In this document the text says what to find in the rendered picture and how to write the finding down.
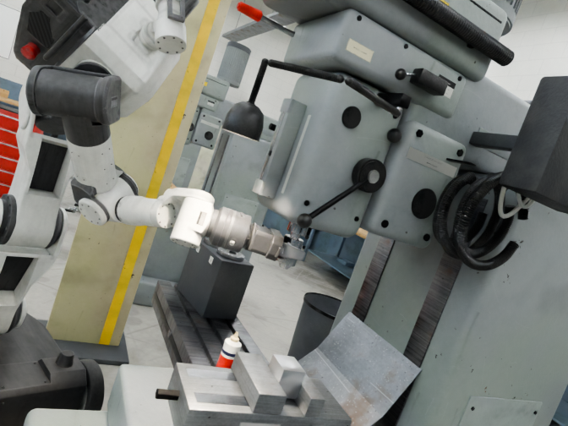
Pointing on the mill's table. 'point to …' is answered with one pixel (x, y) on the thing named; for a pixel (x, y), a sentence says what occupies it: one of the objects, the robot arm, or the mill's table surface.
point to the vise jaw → (258, 384)
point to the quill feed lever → (370, 169)
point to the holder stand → (215, 281)
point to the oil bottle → (229, 352)
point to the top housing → (412, 25)
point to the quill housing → (331, 154)
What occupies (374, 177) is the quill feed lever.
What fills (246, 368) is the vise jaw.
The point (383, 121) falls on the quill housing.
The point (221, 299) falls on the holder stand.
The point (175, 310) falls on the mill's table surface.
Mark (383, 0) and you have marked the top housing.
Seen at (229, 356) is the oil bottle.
